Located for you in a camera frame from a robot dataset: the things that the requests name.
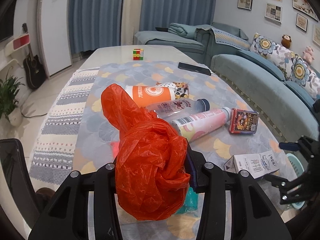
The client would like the teal clay packet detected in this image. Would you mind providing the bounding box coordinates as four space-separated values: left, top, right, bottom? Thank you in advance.
176 187 199 215

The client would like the pink clay packet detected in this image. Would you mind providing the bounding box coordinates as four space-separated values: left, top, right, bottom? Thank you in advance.
110 141 119 159

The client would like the red playing card box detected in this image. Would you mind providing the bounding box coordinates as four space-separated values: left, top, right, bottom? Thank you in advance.
229 108 259 134

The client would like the orange plastic bag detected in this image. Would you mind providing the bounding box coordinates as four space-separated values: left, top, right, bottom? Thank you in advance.
101 83 190 220

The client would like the pink label bottle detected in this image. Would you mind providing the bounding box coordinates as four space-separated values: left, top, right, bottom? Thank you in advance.
171 107 231 142

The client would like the light blue waste basket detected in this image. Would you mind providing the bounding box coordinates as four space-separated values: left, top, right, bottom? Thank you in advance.
286 153 305 210

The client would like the white milk carton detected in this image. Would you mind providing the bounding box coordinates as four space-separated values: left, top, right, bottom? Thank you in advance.
223 150 280 179

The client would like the striped woven floor rug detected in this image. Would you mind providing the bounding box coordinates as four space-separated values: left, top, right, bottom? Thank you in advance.
29 68 99 185

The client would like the teal fabric sofa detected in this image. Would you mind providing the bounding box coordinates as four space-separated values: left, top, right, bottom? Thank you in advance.
133 23 319 141

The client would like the floral cushion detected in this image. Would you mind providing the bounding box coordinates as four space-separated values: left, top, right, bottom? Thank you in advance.
250 33 319 100

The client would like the green potted plant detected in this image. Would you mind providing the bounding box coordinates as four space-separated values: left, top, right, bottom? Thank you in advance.
1 74 24 122

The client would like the pink pig plush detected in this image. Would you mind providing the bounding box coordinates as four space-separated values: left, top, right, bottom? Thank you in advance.
303 46 315 64

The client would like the clear plastic bottle blue cap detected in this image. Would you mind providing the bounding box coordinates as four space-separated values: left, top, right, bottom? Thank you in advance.
146 98 210 120

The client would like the orange paper cup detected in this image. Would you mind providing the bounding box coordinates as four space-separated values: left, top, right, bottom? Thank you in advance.
125 86 175 107

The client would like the panda snack packet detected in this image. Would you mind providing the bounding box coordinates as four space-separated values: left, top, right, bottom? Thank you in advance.
156 82 189 99

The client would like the brown monkey plush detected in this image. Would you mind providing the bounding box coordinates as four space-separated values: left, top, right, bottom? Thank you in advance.
281 35 292 49

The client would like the black acoustic guitar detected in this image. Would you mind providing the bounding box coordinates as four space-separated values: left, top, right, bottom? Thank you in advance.
22 23 47 90

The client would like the black smartphone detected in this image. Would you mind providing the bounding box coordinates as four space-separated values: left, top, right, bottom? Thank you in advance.
178 62 211 76

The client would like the small framed picture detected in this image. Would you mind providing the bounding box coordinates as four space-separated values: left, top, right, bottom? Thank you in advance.
296 13 308 33

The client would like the white refrigerator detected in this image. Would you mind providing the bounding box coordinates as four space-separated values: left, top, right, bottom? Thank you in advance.
37 0 72 77

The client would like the colourful rubik cube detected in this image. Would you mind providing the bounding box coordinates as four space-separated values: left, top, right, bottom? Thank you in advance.
132 48 144 61

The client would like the large floral framed picture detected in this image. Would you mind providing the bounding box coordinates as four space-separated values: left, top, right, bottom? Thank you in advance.
292 0 319 22

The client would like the folded teal blanket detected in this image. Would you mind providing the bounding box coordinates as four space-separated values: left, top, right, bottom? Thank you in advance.
168 23 196 39

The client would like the blue curtain left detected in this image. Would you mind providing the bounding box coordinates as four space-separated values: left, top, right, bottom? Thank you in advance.
68 0 123 54

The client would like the blue curtain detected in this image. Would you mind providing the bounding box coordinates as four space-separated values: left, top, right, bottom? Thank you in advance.
68 0 123 54
139 0 216 31

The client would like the blue curtain right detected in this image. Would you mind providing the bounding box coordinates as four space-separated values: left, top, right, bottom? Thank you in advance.
139 0 216 31

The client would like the black television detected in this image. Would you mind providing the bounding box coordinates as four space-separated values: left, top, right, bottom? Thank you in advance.
0 0 17 42

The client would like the newspaper wall picture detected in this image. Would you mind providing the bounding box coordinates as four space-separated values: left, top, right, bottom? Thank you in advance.
265 3 283 23

